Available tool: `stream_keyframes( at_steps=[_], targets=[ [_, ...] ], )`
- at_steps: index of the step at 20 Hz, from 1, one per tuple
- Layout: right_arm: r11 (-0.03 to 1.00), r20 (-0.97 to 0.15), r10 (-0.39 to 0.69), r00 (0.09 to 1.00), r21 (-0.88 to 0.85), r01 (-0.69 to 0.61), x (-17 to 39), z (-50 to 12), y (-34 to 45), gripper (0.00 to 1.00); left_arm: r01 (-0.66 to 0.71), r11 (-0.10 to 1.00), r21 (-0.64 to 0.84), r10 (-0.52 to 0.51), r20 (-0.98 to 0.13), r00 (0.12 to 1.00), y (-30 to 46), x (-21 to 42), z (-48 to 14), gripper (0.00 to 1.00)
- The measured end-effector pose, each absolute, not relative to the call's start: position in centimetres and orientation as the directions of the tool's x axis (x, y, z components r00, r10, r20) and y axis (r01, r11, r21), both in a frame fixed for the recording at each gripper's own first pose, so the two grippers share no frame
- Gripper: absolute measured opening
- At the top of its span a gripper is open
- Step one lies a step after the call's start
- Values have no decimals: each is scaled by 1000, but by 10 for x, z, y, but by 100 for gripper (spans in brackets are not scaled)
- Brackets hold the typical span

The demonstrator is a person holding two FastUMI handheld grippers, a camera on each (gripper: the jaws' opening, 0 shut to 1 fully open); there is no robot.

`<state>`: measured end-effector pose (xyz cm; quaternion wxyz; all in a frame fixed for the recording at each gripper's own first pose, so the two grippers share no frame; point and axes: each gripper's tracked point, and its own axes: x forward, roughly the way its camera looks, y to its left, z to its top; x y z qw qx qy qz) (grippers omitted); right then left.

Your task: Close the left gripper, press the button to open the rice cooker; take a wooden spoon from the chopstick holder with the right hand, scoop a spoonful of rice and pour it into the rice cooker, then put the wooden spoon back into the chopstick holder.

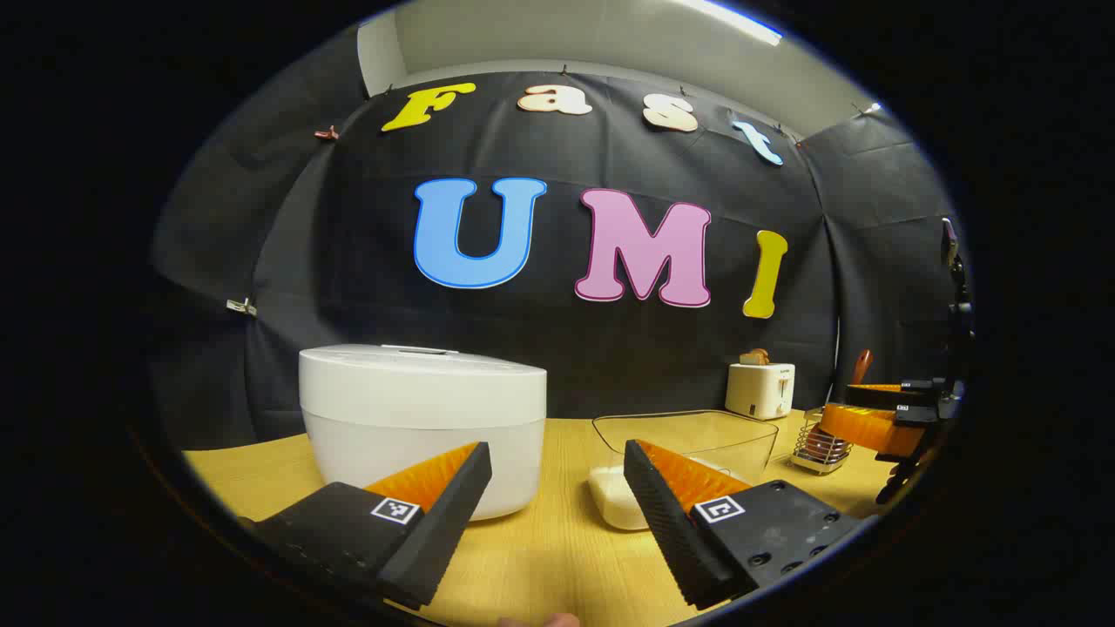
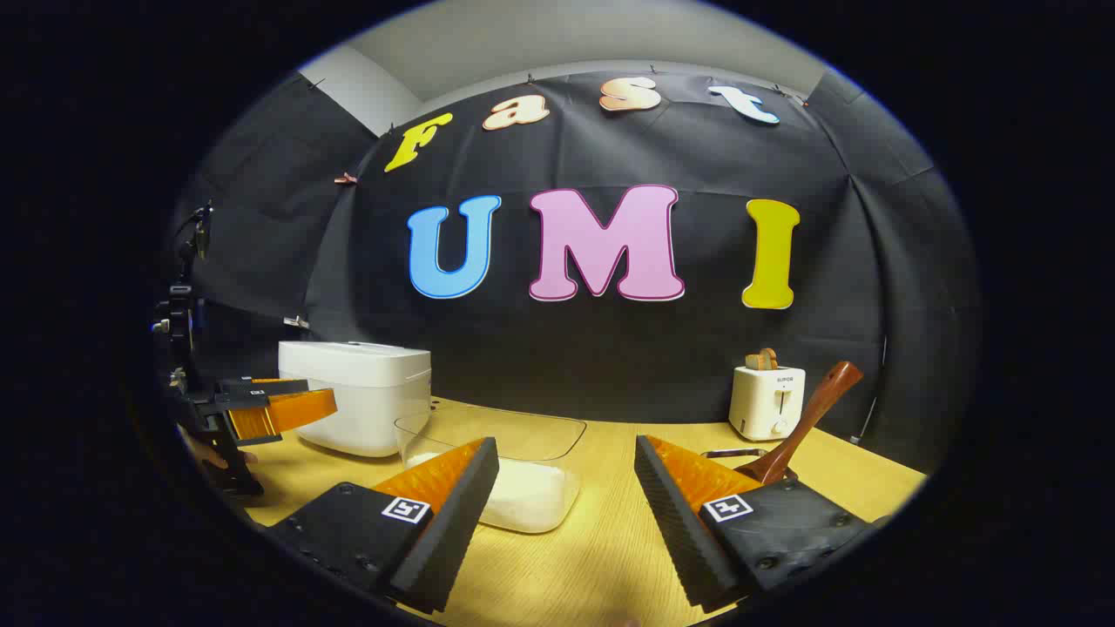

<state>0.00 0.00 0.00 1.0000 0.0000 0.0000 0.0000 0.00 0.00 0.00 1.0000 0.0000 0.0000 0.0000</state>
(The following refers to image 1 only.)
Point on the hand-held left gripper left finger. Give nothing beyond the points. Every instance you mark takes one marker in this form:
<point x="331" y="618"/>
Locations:
<point x="444" y="514"/>

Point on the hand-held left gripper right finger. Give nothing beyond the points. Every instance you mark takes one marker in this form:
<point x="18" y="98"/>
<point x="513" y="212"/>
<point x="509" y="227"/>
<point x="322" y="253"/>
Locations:
<point x="671" y="522"/>

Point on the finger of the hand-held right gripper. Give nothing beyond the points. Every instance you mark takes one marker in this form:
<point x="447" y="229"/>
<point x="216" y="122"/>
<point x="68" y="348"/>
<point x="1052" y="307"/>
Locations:
<point x="880" y="392"/>
<point x="871" y="428"/>

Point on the brown wooden spoon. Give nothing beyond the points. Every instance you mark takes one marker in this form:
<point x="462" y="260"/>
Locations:
<point x="861" y="366"/>

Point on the white rice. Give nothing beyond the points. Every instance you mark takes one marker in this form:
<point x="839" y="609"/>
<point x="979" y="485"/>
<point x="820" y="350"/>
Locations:
<point x="614" y="501"/>

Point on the white rice cooker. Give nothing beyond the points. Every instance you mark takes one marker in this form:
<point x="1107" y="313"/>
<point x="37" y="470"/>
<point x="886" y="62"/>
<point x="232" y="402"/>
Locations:
<point x="418" y="409"/>

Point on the clear plastic container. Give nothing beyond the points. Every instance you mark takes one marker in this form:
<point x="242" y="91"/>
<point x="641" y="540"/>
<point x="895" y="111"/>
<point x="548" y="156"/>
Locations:
<point x="697" y="431"/>

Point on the white toaster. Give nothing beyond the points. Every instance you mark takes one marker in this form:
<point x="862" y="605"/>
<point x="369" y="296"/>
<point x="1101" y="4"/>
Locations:
<point x="760" y="392"/>

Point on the black backdrop cloth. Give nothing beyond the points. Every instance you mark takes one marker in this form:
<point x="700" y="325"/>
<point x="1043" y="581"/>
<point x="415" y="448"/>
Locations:
<point x="348" y="261"/>

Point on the silver metal clip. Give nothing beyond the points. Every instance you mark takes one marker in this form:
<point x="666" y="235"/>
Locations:
<point x="241" y="306"/>

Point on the copper coloured clip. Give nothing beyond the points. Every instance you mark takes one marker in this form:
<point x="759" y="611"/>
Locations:
<point x="327" y="133"/>

